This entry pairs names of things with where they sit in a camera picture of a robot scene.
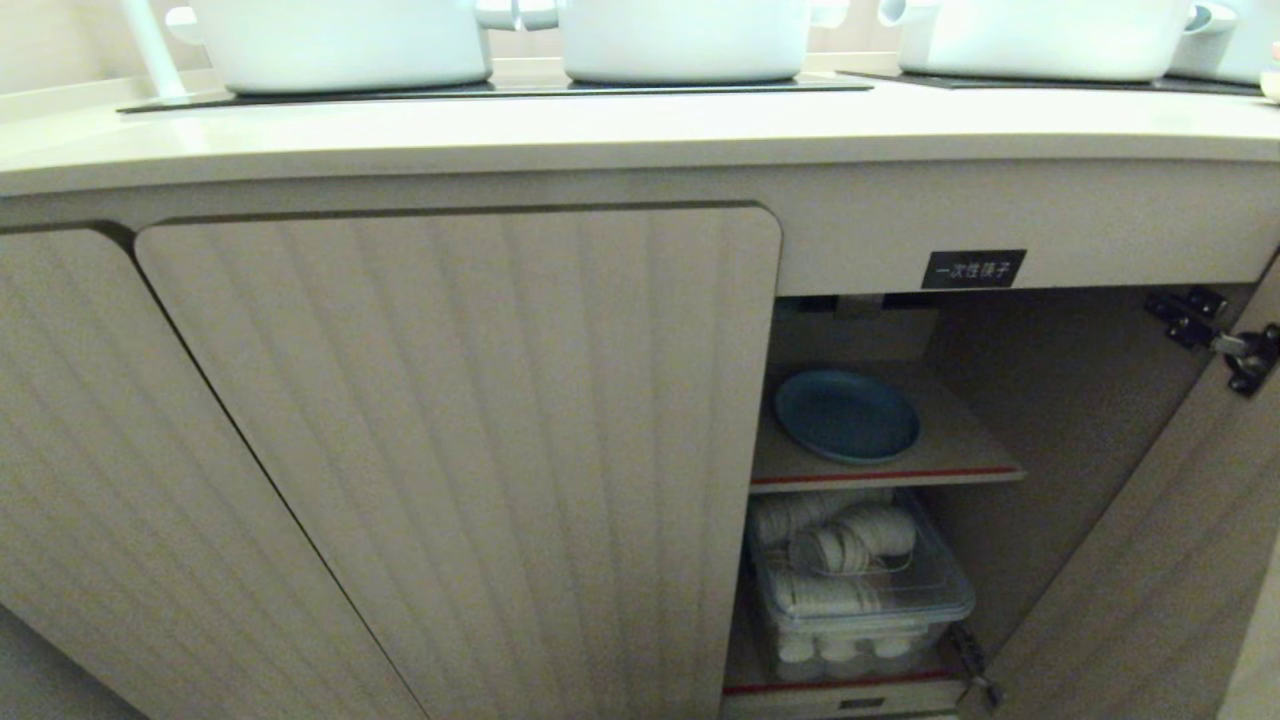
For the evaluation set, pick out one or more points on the beige ribbed cabinet door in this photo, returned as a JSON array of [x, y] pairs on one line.
[[1150, 560], [480, 460], [130, 480]]

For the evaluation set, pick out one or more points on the wooden cabinet shelf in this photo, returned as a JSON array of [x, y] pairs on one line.
[[950, 450]]

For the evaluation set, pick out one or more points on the blue round plate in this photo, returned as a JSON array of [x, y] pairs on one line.
[[846, 417]]

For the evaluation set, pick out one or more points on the black induction cooktop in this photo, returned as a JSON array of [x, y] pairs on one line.
[[1050, 83], [500, 90]]

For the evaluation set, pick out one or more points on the clear plastic storage bin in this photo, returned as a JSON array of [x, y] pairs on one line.
[[860, 600]]

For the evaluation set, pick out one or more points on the black label plate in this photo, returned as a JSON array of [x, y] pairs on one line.
[[973, 269]]

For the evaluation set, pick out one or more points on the black metal door hinge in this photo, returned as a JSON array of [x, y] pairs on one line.
[[976, 664], [1215, 340]]

